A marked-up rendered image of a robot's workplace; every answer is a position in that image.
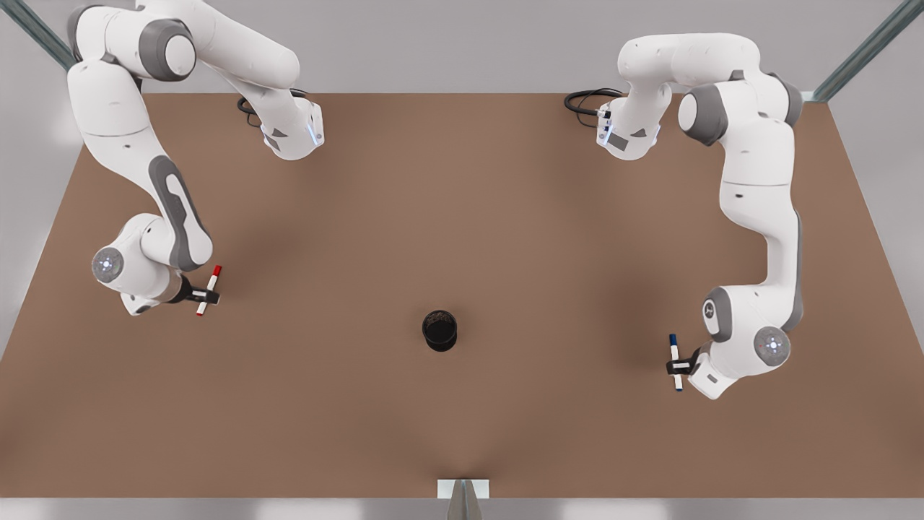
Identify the red capped white marker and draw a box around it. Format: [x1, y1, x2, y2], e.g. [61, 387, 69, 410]
[196, 265, 223, 318]

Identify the black cylindrical pen cup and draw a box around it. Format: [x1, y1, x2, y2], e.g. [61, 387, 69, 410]
[422, 310, 458, 353]

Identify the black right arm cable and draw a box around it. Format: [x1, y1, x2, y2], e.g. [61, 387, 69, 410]
[237, 88, 310, 129]

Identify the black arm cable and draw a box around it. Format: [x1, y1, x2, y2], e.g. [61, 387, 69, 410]
[237, 88, 310, 129]
[564, 88, 627, 129]

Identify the silver frame post with foot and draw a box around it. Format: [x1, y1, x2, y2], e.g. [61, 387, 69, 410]
[437, 478, 490, 520]

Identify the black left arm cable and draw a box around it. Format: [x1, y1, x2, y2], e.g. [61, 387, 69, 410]
[564, 88, 627, 129]

